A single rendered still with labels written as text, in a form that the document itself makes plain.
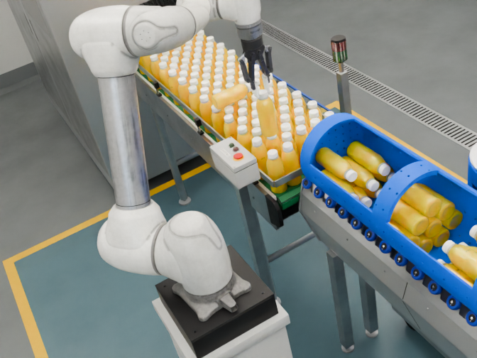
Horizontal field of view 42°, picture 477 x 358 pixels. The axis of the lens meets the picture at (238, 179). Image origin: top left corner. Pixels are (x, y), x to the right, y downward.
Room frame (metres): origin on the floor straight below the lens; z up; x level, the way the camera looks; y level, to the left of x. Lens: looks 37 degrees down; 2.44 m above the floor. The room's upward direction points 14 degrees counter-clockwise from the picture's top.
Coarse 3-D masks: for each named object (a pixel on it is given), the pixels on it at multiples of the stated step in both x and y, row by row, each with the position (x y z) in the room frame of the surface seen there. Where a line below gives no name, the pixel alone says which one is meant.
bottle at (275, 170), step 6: (270, 162) 1.92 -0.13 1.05; (276, 162) 1.92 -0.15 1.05; (282, 162) 1.93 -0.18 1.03; (270, 168) 1.92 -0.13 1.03; (276, 168) 1.91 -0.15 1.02; (282, 168) 1.92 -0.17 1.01; (270, 174) 1.92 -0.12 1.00; (276, 174) 1.91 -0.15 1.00; (282, 174) 1.92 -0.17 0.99; (270, 186) 1.94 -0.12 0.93; (282, 186) 1.91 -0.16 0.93; (276, 192) 1.91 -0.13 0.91; (282, 192) 1.91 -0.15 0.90
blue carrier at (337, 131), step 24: (336, 120) 1.82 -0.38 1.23; (360, 120) 1.82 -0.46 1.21; (312, 144) 1.77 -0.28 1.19; (336, 144) 1.86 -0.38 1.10; (384, 144) 1.78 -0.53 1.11; (312, 168) 1.73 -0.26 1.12; (408, 168) 1.47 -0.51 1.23; (432, 168) 1.45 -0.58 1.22; (336, 192) 1.60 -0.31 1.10; (384, 192) 1.43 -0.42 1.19; (456, 192) 1.46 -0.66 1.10; (360, 216) 1.49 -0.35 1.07; (384, 216) 1.38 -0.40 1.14; (384, 240) 1.40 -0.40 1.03; (408, 240) 1.28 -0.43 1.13; (456, 240) 1.38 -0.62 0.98; (432, 264) 1.18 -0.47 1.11; (456, 288) 1.10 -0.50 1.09
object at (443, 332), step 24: (312, 216) 1.79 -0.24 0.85; (336, 240) 1.64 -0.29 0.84; (360, 264) 1.53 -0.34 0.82; (384, 264) 1.42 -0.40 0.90; (408, 264) 1.37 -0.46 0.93; (384, 288) 1.43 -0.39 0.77; (408, 288) 1.31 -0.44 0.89; (408, 312) 1.34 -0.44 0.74; (432, 312) 1.21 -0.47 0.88; (432, 336) 1.25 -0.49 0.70; (456, 336) 1.11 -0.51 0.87
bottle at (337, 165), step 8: (320, 152) 1.80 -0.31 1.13; (328, 152) 1.79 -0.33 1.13; (320, 160) 1.78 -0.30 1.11; (328, 160) 1.75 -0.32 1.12; (336, 160) 1.73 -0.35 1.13; (344, 160) 1.72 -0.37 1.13; (328, 168) 1.74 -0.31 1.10; (336, 168) 1.70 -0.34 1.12; (344, 168) 1.69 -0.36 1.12; (352, 168) 1.69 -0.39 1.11; (336, 176) 1.70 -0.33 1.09; (344, 176) 1.67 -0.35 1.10
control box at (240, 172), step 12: (216, 144) 2.06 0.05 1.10; (228, 144) 2.04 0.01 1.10; (240, 144) 2.02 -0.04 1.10; (216, 156) 2.01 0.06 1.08; (228, 156) 1.96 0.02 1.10; (252, 156) 1.92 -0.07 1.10; (228, 168) 1.92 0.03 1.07; (240, 168) 1.88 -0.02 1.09; (252, 168) 1.89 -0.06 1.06; (240, 180) 1.87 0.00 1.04; (252, 180) 1.89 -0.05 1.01
